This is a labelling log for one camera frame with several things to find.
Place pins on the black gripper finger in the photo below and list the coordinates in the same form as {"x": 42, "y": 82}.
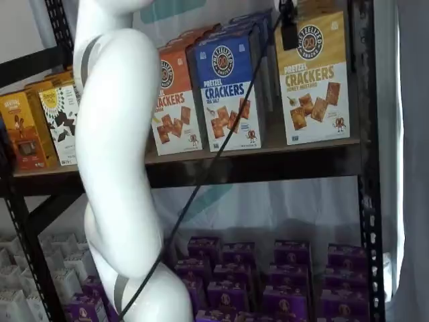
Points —
{"x": 290, "y": 35}

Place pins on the yellow white pretzel crackers box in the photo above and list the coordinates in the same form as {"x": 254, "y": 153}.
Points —
{"x": 315, "y": 100}
{"x": 321, "y": 6}

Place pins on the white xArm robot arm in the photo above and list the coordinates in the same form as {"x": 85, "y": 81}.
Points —
{"x": 114, "y": 134}

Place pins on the blue white pretzel crackers box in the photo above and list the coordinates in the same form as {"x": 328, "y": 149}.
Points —
{"x": 264, "y": 87}
{"x": 218, "y": 77}

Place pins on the orange white pretzel crackers box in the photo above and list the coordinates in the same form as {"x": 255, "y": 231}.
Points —
{"x": 177, "y": 134}
{"x": 187, "y": 37}

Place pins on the black metal shelf rack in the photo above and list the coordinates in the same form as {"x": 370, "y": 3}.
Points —
{"x": 368, "y": 201}

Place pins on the purple snack box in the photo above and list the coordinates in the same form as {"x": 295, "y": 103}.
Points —
{"x": 288, "y": 275}
{"x": 285, "y": 302}
{"x": 197, "y": 295}
{"x": 83, "y": 312}
{"x": 228, "y": 296}
{"x": 291, "y": 251}
{"x": 192, "y": 268}
{"x": 94, "y": 288}
{"x": 345, "y": 278}
{"x": 343, "y": 307}
{"x": 204, "y": 248}
{"x": 233, "y": 273}
{"x": 347, "y": 255}
{"x": 218, "y": 317}
{"x": 239, "y": 255}

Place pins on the white box with dark crackers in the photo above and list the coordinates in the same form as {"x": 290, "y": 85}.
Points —
{"x": 57, "y": 134}

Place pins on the orange brown snack box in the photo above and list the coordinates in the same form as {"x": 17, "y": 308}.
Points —
{"x": 23, "y": 134}

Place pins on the white carton box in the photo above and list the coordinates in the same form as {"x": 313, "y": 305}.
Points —
{"x": 65, "y": 285}
{"x": 11, "y": 308}
{"x": 8, "y": 278}
{"x": 75, "y": 265}

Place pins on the teal tape strip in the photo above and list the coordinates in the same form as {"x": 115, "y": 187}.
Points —
{"x": 174, "y": 10}
{"x": 209, "y": 200}

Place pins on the white plastic backdrop sheet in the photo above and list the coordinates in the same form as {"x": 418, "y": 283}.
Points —
{"x": 268, "y": 208}

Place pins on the grey fabric curtain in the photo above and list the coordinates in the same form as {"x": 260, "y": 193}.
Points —
{"x": 415, "y": 167}

